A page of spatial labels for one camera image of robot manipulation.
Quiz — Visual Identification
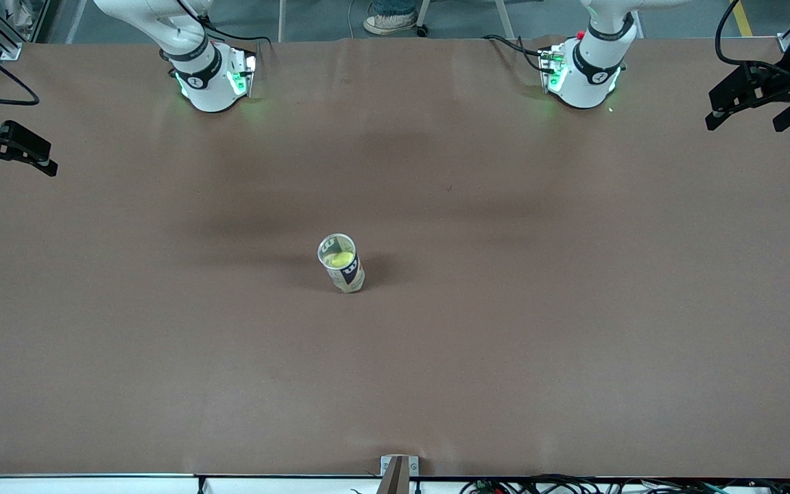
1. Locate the clear plastic tennis ball can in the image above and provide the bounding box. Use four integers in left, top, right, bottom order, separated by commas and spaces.
317, 233, 367, 294

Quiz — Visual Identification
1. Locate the grey arm base connector panel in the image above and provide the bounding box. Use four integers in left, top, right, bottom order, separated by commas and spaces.
229, 49, 259, 98
538, 45, 567, 95

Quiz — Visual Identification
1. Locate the blue jeans leg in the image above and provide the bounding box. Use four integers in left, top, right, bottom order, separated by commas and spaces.
371, 0, 418, 17

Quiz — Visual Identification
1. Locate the beige sneaker shoe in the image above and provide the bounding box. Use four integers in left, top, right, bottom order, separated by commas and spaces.
363, 12, 418, 36

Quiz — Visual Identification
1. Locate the table cover sheet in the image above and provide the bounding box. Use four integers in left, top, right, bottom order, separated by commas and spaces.
0, 36, 790, 479

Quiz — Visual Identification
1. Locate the black arm base cable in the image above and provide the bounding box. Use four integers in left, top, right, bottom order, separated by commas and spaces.
481, 34, 547, 73
176, 0, 274, 62

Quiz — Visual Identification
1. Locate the black cable bundle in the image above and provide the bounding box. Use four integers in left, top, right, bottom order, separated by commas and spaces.
460, 473, 790, 494

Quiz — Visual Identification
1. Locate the grey metal bracket post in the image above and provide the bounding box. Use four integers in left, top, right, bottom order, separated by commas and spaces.
380, 455, 420, 494

